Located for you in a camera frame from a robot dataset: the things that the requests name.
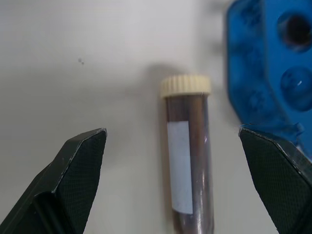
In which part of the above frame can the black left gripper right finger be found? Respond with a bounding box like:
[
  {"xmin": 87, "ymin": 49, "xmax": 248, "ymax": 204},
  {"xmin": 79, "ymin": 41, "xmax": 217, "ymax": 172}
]
[{"xmin": 238, "ymin": 125, "xmax": 312, "ymax": 234}]

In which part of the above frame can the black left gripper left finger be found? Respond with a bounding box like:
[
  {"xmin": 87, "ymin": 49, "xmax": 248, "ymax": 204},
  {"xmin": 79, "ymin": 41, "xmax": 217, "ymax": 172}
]
[{"xmin": 0, "ymin": 128, "xmax": 108, "ymax": 234}]

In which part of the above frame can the cream-capped dark test tube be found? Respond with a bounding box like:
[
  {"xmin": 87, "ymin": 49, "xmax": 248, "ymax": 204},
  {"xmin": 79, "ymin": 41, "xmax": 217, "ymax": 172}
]
[{"xmin": 160, "ymin": 75, "xmax": 215, "ymax": 234}]

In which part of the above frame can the blue test tube rack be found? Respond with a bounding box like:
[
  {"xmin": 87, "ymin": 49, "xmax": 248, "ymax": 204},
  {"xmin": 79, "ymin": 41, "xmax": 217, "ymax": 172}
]
[{"xmin": 223, "ymin": 0, "xmax": 312, "ymax": 161}]

